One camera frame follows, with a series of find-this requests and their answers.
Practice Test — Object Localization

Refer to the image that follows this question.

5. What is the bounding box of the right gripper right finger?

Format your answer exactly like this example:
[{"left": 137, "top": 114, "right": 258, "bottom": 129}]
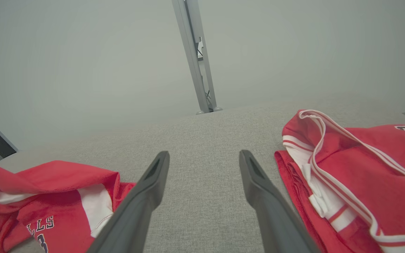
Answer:
[{"left": 239, "top": 150, "right": 320, "bottom": 253}]

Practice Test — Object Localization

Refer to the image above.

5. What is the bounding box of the red basketball jersey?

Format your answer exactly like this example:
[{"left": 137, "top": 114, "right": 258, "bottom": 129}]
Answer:
[
  {"left": 274, "top": 109, "right": 405, "bottom": 253},
  {"left": 0, "top": 155, "right": 136, "bottom": 253}
]

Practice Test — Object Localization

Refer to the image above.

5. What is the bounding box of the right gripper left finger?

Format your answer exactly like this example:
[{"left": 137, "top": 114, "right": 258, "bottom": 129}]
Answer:
[{"left": 86, "top": 151, "right": 170, "bottom": 253}]

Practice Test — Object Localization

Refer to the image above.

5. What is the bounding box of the grey metal partition post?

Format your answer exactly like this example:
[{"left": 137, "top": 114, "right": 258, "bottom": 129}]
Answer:
[{"left": 172, "top": 0, "right": 223, "bottom": 115}]

